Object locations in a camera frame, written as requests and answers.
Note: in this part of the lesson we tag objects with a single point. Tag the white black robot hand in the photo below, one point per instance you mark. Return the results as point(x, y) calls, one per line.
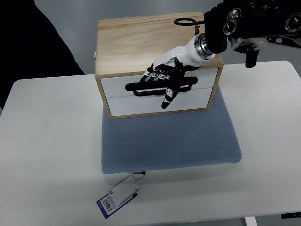
point(172, 65)

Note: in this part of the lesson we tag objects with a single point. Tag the black drawer handle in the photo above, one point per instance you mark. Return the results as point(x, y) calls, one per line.
point(158, 88)

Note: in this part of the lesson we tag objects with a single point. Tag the white drawer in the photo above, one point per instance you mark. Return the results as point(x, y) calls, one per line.
point(115, 87)
point(130, 105)

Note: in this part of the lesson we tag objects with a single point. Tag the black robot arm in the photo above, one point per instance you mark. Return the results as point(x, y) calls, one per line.
point(249, 25)

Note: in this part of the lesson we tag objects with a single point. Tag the wooden drawer cabinet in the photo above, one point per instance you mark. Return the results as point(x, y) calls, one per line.
point(128, 46)

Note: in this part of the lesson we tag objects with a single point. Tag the blue grey cushion mat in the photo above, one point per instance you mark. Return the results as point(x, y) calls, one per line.
point(169, 141)

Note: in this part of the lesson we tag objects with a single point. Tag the white blue price tag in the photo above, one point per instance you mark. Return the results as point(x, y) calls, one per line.
point(121, 194)

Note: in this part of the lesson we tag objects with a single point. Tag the white table leg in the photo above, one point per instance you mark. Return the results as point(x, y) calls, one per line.
point(250, 221)

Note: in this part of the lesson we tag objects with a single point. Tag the black desk control panel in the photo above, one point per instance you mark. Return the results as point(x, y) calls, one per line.
point(291, 215)

